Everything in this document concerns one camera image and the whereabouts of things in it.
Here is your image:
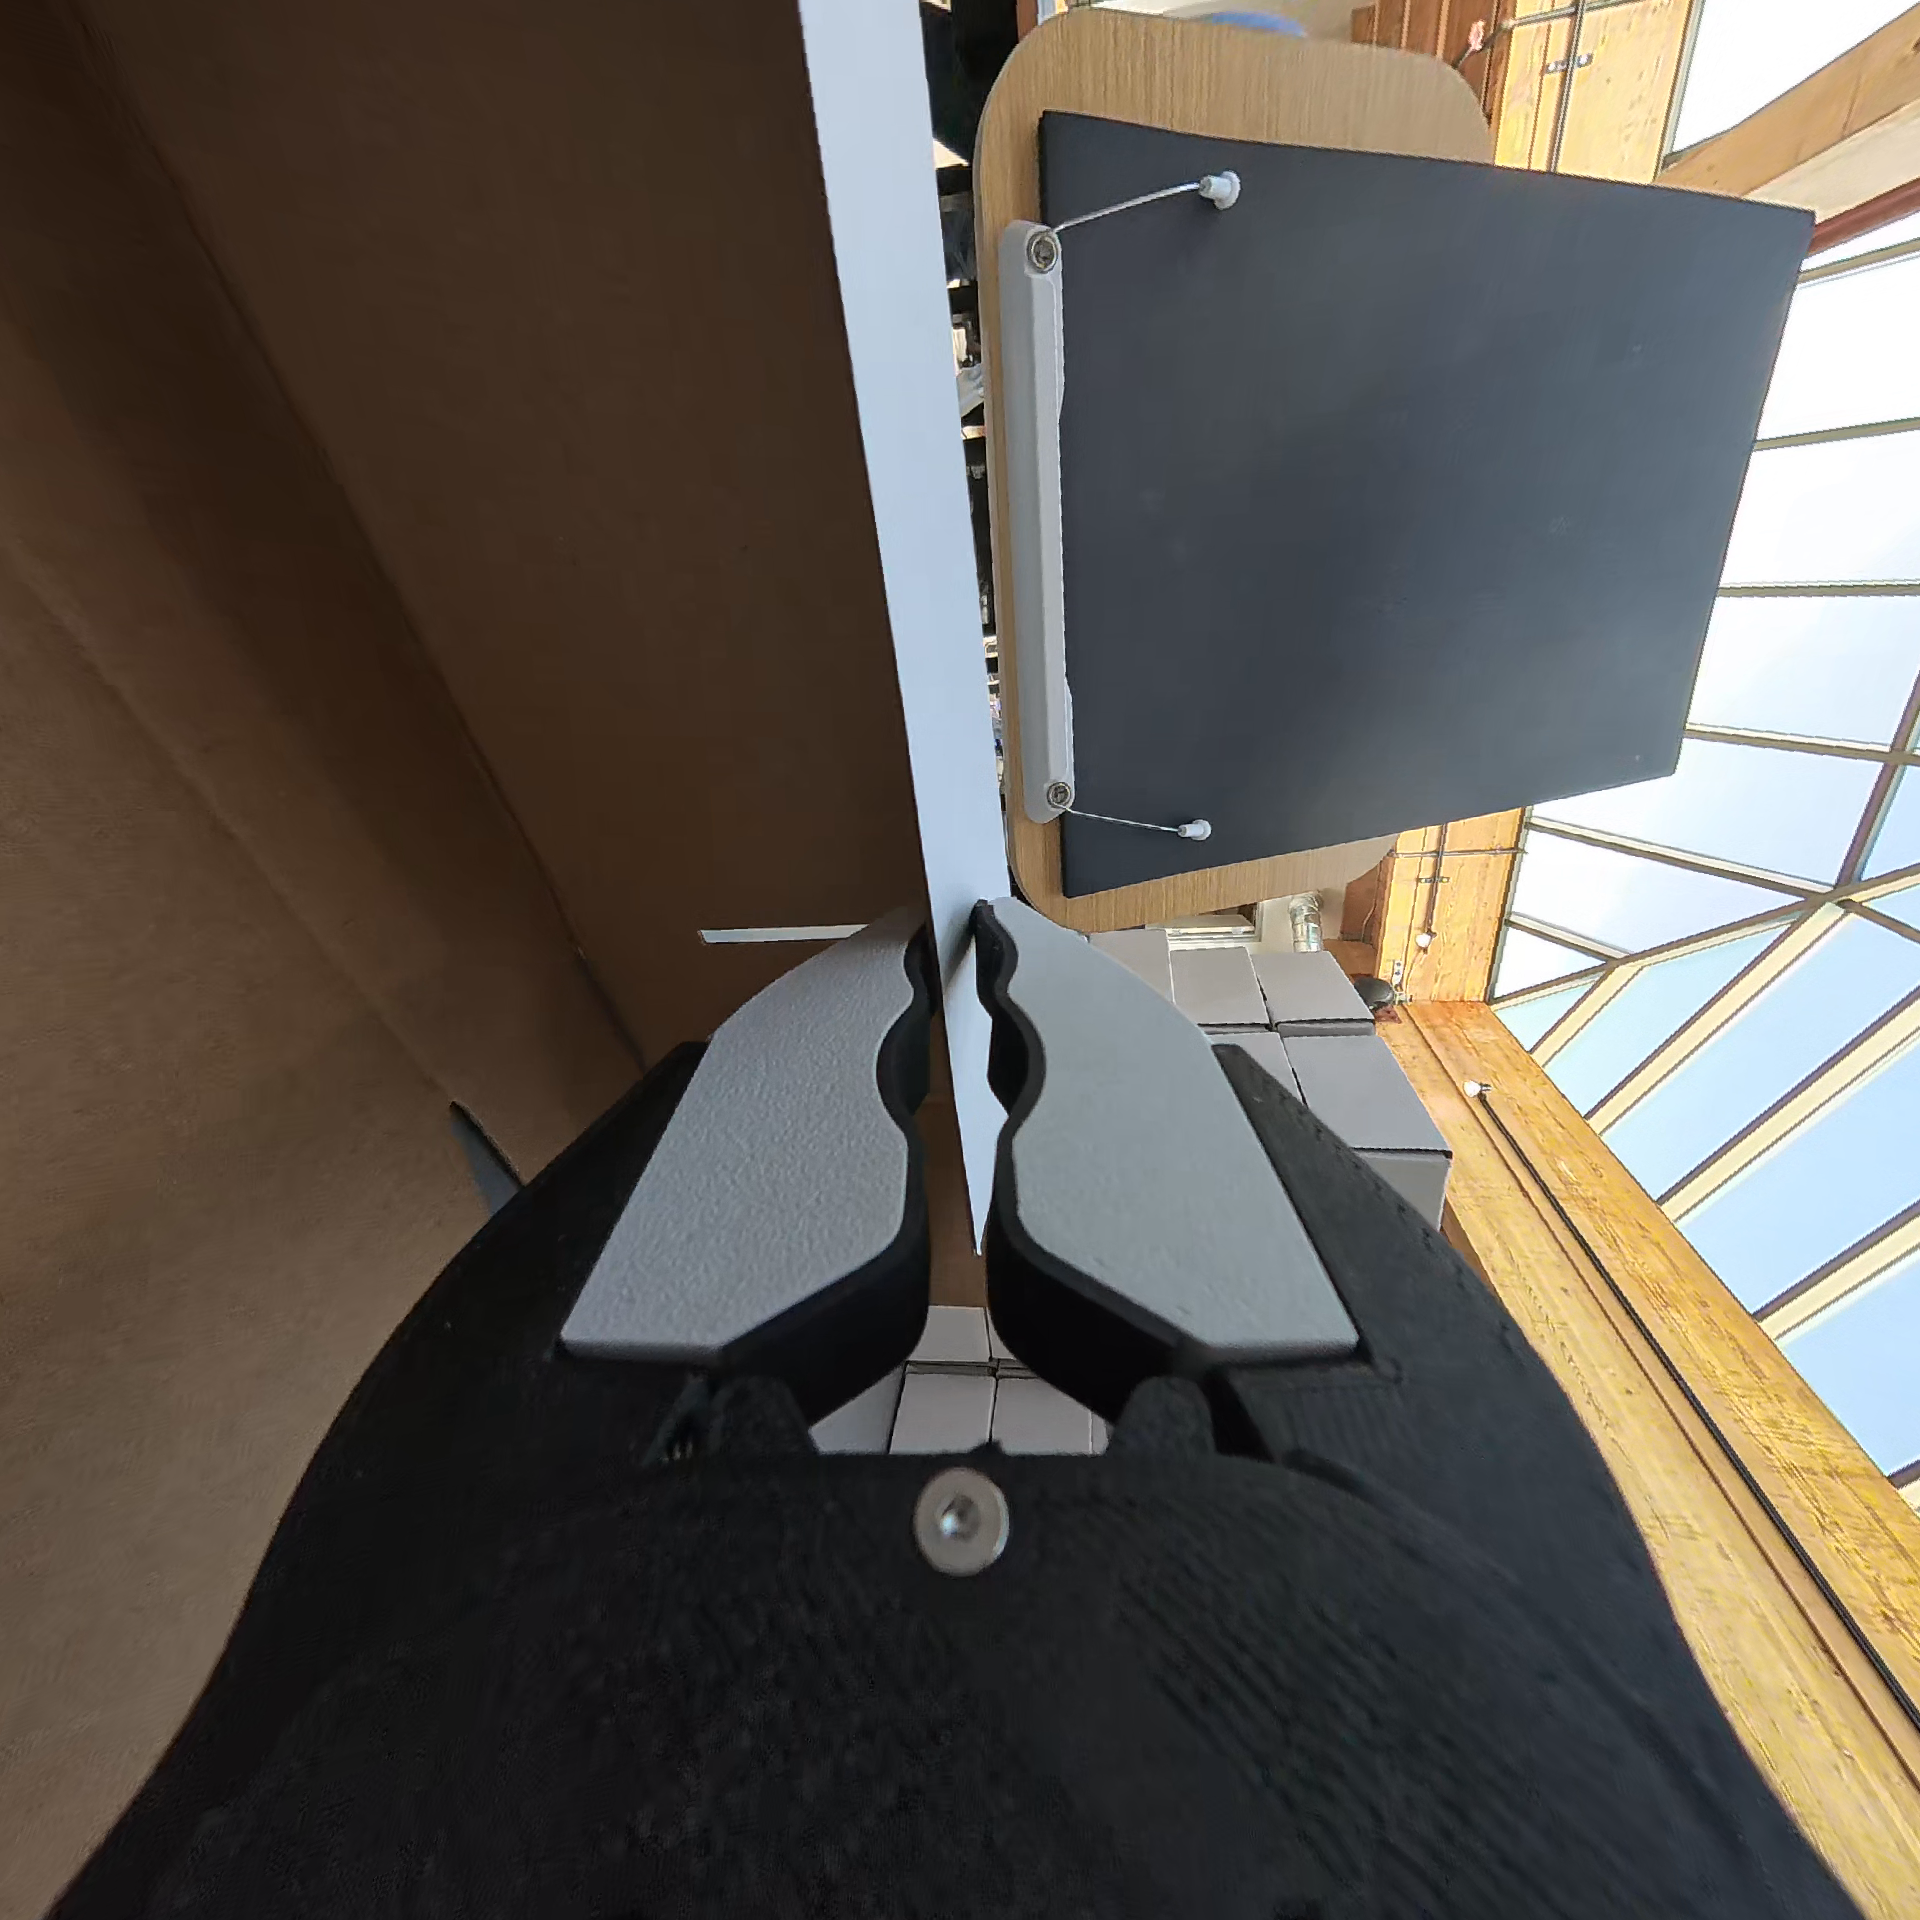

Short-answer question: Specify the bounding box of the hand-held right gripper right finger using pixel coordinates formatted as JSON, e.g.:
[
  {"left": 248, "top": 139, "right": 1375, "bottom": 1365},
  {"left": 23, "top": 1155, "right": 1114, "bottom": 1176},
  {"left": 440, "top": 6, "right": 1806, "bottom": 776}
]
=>
[{"left": 973, "top": 897, "right": 1361, "bottom": 1423}]

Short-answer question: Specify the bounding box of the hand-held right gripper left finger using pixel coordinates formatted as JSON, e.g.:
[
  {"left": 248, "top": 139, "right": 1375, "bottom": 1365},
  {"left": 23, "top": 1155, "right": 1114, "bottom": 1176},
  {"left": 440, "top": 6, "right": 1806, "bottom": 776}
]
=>
[{"left": 559, "top": 904, "right": 942, "bottom": 1423}]

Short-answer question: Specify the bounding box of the brown and white cardboard box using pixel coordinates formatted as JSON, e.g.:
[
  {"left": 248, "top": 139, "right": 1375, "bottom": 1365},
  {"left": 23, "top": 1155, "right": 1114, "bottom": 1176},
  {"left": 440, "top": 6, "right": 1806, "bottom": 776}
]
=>
[{"left": 0, "top": 0, "right": 1011, "bottom": 1920}]

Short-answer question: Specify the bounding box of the stack of white boxes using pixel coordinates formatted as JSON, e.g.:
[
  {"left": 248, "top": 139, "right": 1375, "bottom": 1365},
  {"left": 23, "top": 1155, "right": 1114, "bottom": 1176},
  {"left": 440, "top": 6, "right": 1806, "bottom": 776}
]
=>
[{"left": 819, "top": 917, "right": 1454, "bottom": 1457}]

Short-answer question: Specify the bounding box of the grey plastic bar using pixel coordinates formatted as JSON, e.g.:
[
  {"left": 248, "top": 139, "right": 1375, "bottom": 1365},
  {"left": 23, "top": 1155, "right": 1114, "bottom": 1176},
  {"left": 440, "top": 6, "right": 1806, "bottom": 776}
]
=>
[{"left": 997, "top": 219, "right": 1080, "bottom": 823}]

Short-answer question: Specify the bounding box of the black mat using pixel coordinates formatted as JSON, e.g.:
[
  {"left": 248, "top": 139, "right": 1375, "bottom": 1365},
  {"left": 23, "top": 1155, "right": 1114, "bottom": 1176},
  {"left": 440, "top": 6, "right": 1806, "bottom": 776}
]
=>
[{"left": 1038, "top": 109, "right": 1817, "bottom": 901}]

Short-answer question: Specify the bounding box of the large glass window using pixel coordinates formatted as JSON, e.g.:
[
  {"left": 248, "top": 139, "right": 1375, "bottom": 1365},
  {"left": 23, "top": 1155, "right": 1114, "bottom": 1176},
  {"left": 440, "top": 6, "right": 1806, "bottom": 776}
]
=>
[{"left": 1491, "top": 0, "right": 1920, "bottom": 1501}]

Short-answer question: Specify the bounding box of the thin wire with white peg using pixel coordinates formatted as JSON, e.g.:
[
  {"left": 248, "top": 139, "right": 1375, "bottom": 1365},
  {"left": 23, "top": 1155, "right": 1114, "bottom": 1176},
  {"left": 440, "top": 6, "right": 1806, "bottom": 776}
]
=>
[
  {"left": 1046, "top": 169, "right": 1245, "bottom": 251},
  {"left": 1055, "top": 790, "right": 1216, "bottom": 842}
]

